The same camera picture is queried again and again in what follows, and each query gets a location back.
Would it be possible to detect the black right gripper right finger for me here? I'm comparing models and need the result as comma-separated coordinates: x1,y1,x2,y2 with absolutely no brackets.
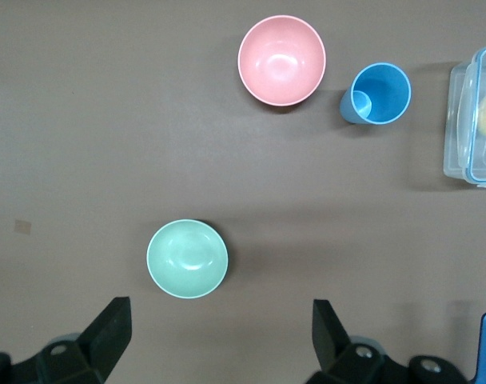
306,299,470,384

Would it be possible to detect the blue plastic cup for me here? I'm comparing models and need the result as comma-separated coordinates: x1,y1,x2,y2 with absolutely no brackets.
339,62,412,126

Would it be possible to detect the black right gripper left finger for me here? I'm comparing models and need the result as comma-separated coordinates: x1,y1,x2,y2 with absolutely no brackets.
10,296,132,384

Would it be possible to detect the green bowl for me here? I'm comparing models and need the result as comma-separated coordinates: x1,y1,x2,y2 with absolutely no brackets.
145,218,230,300

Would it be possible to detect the clear plastic container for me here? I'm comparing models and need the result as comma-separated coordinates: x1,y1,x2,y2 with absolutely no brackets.
443,42,486,188

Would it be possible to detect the pink bowl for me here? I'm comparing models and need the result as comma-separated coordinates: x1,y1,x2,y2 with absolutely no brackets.
237,14,327,108

